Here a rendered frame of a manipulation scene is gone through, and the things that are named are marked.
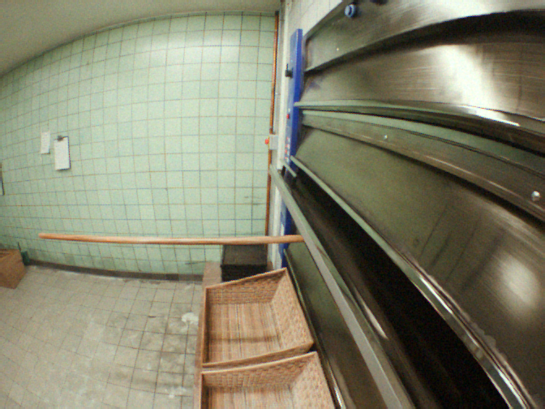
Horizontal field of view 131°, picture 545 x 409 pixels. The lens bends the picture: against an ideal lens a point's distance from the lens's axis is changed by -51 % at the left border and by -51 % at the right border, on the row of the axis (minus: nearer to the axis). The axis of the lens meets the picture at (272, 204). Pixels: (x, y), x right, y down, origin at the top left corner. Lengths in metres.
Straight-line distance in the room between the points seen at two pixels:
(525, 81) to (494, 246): 0.22
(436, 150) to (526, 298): 0.28
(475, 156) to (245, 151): 1.92
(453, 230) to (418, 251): 0.08
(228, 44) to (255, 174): 1.16
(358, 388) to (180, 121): 2.07
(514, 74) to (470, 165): 0.16
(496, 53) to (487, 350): 0.38
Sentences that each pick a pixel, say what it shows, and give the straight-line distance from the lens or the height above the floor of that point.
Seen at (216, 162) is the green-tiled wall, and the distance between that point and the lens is 2.14.
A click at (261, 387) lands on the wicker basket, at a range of 1.22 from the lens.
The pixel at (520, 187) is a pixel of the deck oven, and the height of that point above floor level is 1.65.
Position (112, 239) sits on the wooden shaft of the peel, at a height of 1.20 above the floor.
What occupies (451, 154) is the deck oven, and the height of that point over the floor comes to 1.66.
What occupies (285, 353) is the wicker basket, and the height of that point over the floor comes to 0.80.
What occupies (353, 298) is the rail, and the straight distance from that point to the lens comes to 0.40.
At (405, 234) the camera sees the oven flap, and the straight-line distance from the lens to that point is 0.49.
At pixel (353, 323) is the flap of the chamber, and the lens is 0.40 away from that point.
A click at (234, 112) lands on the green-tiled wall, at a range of 2.09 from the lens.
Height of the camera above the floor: 1.68
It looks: 21 degrees down
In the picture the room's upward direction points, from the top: 3 degrees clockwise
